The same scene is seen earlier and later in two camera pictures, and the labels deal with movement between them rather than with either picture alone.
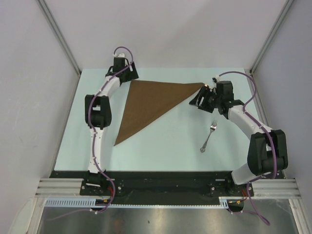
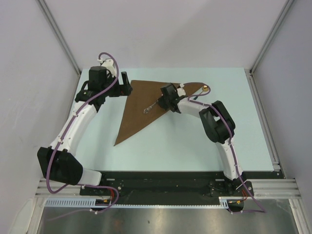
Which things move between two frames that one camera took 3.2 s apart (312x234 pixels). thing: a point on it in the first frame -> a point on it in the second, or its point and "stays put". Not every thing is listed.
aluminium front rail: [279, 188] stays put
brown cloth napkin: [147, 100] stays put
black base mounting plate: [162, 185] stays put
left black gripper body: [130, 75] -> [114, 91]
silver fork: [213, 127] -> [146, 111]
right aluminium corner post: [266, 45] stays put
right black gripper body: [211, 100] -> [164, 102]
